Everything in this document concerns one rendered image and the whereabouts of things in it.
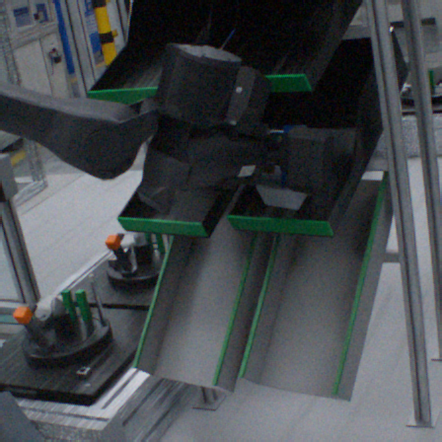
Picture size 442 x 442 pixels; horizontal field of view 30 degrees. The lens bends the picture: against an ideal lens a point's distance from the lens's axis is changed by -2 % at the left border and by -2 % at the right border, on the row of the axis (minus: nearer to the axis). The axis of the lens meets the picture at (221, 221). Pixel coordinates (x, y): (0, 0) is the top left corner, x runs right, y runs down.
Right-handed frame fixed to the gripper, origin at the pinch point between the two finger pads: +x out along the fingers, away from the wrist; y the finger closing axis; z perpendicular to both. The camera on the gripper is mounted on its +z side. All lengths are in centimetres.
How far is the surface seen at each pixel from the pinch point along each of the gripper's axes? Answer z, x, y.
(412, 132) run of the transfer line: -6, 124, 46
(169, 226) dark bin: -10.3, -0.5, 14.6
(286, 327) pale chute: -22.9, 10.8, 4.9
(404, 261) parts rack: -13.8, 18.9, -6.3
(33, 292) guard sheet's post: -32, 17, 63
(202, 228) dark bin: -9.8, -0.2, 9.7
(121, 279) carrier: -28, 24, 48
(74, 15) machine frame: 22, 83, 130
